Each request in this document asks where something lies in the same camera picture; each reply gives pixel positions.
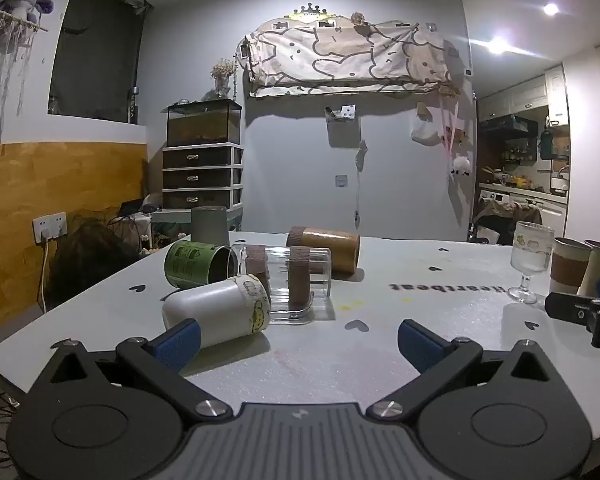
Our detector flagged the beige cup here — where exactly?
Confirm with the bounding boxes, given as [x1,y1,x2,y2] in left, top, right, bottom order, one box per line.
[577,240,600,299]

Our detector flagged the grey cup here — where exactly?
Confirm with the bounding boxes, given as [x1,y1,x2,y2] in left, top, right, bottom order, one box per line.
[190,205,230,247]

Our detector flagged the crown wall ornament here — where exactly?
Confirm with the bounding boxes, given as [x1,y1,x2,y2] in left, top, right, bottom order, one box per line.
[291,3,332,19]

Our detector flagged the washing machine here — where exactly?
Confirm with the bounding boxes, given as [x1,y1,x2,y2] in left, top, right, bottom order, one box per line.
[478,187,513,212]

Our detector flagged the clear stemmed glass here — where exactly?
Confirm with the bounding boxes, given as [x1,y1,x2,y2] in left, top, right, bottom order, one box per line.
[508,221,555,305]

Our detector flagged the vase of dried flowers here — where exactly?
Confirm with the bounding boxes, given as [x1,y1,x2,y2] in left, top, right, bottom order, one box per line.
[210,58,239,100]

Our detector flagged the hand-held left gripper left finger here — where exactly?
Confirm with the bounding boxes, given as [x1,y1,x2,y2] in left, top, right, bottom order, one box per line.
[27,319,234,425]

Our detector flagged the white macrame wall hanging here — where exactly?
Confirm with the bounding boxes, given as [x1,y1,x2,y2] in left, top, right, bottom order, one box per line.
[0,0,50,147]

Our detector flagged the white kitchen cabinets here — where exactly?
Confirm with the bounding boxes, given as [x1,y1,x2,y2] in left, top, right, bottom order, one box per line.
[478,62,568,123]

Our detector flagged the white cup with brown sleeve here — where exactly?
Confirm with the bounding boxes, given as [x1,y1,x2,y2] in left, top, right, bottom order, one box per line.
[549,237,594,296]

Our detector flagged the printed cartoon cloth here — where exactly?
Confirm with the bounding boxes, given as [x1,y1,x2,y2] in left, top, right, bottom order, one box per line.
[241,17,462,99]

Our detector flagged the purple plush toy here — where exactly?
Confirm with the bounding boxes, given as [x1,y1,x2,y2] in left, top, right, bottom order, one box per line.
[0,0,55,24]

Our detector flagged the white cup with yellow print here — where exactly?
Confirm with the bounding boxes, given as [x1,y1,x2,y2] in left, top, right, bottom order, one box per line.
[162,274,272,349]

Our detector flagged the wall-mounted holder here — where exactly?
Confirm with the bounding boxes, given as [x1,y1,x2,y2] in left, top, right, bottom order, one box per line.
[324,103,357,122]

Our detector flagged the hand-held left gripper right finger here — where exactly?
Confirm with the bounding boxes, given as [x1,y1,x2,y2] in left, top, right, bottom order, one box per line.
[365,318,572,424]

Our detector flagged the white hanging plush toy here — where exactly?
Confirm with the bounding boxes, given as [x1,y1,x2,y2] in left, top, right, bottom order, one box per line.
[448,155,472,182]

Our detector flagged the dark bundle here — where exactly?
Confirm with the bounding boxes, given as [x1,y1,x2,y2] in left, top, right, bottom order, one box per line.
[49,222,142,307]

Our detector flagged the dark window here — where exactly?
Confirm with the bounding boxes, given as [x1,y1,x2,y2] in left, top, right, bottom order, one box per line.
[48,0,154,124]

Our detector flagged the glass fish tank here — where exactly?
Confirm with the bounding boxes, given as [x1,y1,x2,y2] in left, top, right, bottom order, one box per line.
[166,98,243,148]

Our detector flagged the white power cable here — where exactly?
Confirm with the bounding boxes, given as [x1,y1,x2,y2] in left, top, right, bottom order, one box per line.
[38,239,50,314]

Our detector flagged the clear glass cup brown sleeve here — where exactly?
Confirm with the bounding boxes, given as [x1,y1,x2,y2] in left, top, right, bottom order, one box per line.
[231,243,273,288]

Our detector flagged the clear glass mug brown sleeve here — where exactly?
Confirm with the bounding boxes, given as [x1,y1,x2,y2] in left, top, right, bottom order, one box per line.
[266,246,334,325]

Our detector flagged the dark plastic drawer unit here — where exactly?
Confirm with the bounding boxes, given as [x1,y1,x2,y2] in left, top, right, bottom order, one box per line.
[162,142,245,212]

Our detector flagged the brown cylindrical cup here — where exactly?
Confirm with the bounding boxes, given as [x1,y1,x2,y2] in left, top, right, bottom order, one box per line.
[286,226,361,275]

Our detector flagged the white wall outlet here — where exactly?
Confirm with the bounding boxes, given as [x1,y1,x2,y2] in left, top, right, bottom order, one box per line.
[32,211,69,244]

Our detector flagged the green printed tin cup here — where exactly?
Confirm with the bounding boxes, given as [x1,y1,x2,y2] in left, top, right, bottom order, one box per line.
[163,239,239,291]

